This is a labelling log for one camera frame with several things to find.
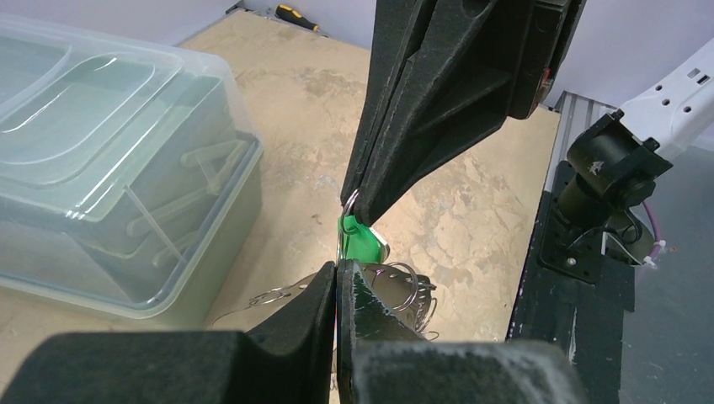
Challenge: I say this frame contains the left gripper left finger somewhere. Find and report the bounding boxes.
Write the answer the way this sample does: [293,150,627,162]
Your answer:
[1,262,336,403]

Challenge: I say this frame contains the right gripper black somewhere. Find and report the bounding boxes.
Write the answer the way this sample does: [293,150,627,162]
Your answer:
[353,0,585,225]

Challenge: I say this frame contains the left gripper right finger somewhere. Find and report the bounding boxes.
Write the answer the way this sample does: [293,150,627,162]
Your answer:
[337,260,586,403]

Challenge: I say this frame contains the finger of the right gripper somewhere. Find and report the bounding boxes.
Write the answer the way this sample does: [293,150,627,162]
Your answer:
[340,1,436,210]

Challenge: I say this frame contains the metal key organizer plate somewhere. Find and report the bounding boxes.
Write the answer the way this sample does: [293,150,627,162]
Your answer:
[211,262,439,338]

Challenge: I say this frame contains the green capped key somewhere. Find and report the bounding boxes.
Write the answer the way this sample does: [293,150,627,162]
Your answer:
[344,215,391,263]

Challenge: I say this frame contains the metal split keyring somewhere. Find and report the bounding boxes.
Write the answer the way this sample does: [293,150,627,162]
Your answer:
[335,189,360,263]

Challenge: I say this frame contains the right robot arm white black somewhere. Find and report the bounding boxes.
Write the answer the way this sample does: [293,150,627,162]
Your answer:
[341,1,713,230]

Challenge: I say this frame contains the yellow black screwdriver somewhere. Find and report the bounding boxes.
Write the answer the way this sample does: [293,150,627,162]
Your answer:
[274,4,319,32]

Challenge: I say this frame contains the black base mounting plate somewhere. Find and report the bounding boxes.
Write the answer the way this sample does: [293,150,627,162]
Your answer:
[506,161,635,403]

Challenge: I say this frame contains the clear plastic storage box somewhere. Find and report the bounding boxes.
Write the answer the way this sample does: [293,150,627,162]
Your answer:
[1,14,264,329]

